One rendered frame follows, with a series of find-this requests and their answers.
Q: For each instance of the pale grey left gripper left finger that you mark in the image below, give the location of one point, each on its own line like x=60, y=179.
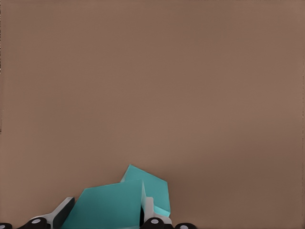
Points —
x=61, y=212

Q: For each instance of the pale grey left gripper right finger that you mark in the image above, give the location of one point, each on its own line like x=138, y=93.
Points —
x=151, y=212

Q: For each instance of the blue cube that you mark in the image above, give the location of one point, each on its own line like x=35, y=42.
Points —
x=109, y=205
x=156, y=188

